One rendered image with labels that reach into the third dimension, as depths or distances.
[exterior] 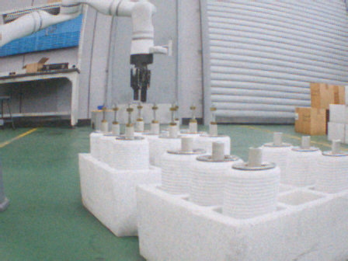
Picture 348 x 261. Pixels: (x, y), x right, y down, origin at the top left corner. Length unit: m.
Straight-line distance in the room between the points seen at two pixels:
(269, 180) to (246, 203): 0.05
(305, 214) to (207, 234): 0.17
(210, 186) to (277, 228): 0.17
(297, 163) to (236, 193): 0.26
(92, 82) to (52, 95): 0.66
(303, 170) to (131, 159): 0.47
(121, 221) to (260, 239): 0.56
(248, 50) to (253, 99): 0.73
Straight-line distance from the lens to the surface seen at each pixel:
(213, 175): 0.76
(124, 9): 1.48
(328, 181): 0.82
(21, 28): 1.40
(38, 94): 6.31
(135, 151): 1.15
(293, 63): 6.82
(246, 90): 6.46
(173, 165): 0.87
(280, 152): 0.99
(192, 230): 0.74
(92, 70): 6.23
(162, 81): 6.27
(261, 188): 0.67
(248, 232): 0.63
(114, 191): 1.12
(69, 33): 6.20
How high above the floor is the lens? 0.35
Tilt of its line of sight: 4 degrees down
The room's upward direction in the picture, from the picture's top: straight up
